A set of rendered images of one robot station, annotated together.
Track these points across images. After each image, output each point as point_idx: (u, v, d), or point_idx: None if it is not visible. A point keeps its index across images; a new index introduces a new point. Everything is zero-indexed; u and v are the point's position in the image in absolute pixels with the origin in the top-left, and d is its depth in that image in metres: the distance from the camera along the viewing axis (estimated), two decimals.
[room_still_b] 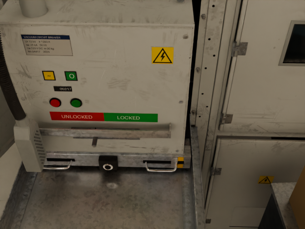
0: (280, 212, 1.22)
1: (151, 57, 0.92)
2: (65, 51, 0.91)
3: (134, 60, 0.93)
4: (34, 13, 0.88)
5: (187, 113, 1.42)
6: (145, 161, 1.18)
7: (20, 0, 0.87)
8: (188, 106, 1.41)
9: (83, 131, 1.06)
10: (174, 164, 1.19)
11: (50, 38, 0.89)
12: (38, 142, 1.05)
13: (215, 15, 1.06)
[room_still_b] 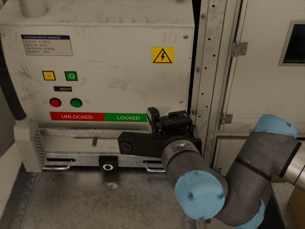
0: (280, 212, 1.22)
1: (152, 57, 0.92)
2: (65, 52, 0.92)
3: (134, 60, 0.93)
4: (34, 13, 0.88)
5: (187, 113, 1.42)
6: (145, 161, 1.18)
7: (20, 0, 0.87)
8: (188, 106, 1.41)
9: (83, 132, 1.06)
10: None
11: (50, 38, 0.89)
12: (38, 142, 1.05)
13: (215, 15, 1.06)
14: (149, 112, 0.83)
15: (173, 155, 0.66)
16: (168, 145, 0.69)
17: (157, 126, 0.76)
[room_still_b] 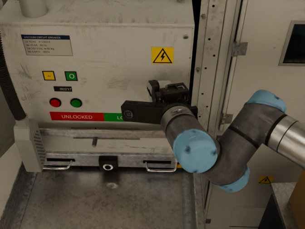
0: (280, 212, 1.22)
1: (152, 57, 0.92)
2: (65, 52, 0.92)
3: (134, 60, 0.93)
4: (34, 13, 0.88)
5: None
6: (145, 161, 1.18)
7: (20, 0, 0.87)
8: None
9: (83, 132, 1.06)
10: (174, 164, 1.19)
11: (50, 38, 0.89)
12: (38, 142, 1.05)
13: (215, 15, 1.06)
14: (150, 85, 0.90)
15: (171, 118, 0.74)
16: (167, 111, 0.77)
17: (157, 96, 0.83)
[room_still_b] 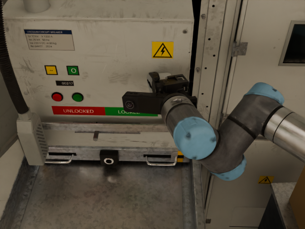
0: (280, 212, 1.22)
1: (152, 52, 0.94)
2: (67, 46, 0.93)
3: (135, 54, 0.95)
4: (37, 8, 0.90)
5: None
6: (146, 156, 1.20)
7: None
8: None
9: (85, 126, 1.08)
10: (174, 158, 1.21)
11: (52, 33, 0.91)
12: (41, 136, 1.07)
13: (215, 15, 1.06)
14: (150, 77, 0.92)
15: (171, 107, 0.76)
16: (167, 100, 0.79)
17: (158, 87, 0.85)
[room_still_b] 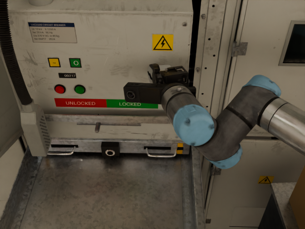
0: (280, 212, 1.22)
1: (152, 44, 0.96)
2: (70, 38, 0.96)
3: (135, 47, 0.97)
4: (41, 2, 0.92)
5: None
6: (146, 147, 1.23)
7: None
8: None
9: (87, 117, 1.10)
10: (173, 150, 1.23)
11: (56, 26, 0.94)
12: (44, 127, 1.09)
13: (215, 15, 1.06)
14: (150, 68, 0.94)
15: (171, 96, 0.78)
16: (167, 90, 0.81)
17: (158, 77, 0.88)
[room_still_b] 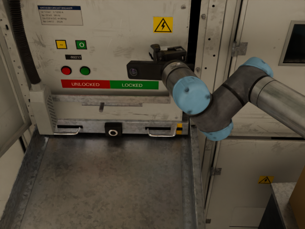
0: (280, 212, 1.22)
1: (153, 27, 1.03)
2: (76, 21, 1.03)
3: (138, 29, 1.04)
4: None
5: None
6: (147, 128, 1.30)
7: None
8: None
9: (91, 97, 1.17)
10: (173, 130, 1.30)
11: (63, 9, 1.00)
12: (51, 107, 1.16)
13: (215, 15, 1.06)
14: (151, 48, 1.01)
15: (171, 70, 0.85)
16: (167, 66, 0.88)
17: (159, 56, 0.95)
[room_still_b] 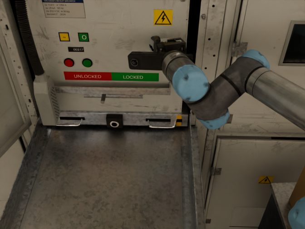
0: (280, 212, 1.22)
1: (154, 19, 1.06)
2: (79, 14, 1.06)
3: (138, 22, 1.07)
4: None
5: None
6: (148, 120, 1.33)
7: None
8: (188, 106, 1.41)
9: (93, 89, 1.20)
10: (173, 121, 1.33)
11: (66, 2, 1.04)
12: (54, 98, 1.19)
13: (215, 15, 1.06)
14: (152, 40, 1.04)
15: (170, 60, 0.88)
16: (167, 56, 0.91)
17: (159, 47, 0.98)
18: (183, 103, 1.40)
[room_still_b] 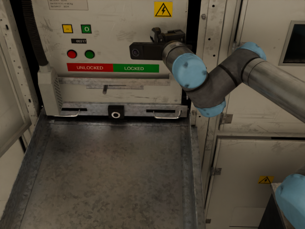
0: (280, 212, 1.22)
1: (154, 11, 1.10)
2: (81, 6, 1.10)
3: (140, 13, 1.11)
4: None
5: (187, 113, 1.42)
6: (153, 111, 1.36)
7: None
8: None
9: (95, 80, 1.24)
10: (177, 113, 1.37)
11: None
12: (57, 88, 1.23)
13: (215, 15, 1.06)
14: (153, 32, 1.08)
15: (170, 49, 0.92)
16: (167, 45, 0.95)
17: (159, 37, 1.01)
18: None
